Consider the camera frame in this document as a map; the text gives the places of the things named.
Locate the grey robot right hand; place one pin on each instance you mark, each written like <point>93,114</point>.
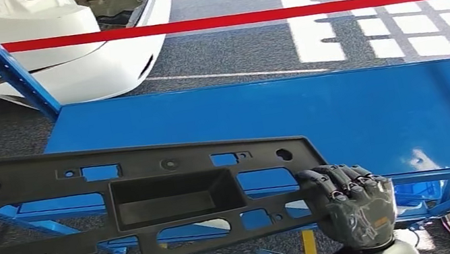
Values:
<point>360,213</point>

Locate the black plastic license plate bracket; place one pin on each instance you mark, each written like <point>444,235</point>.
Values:
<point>140,164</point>

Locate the blue metal shelf rack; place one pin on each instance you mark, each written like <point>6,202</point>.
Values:
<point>341,116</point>

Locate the red barrier belt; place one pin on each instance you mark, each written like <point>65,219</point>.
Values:
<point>235,19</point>

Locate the white car body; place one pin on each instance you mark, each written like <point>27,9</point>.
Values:
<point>86,75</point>

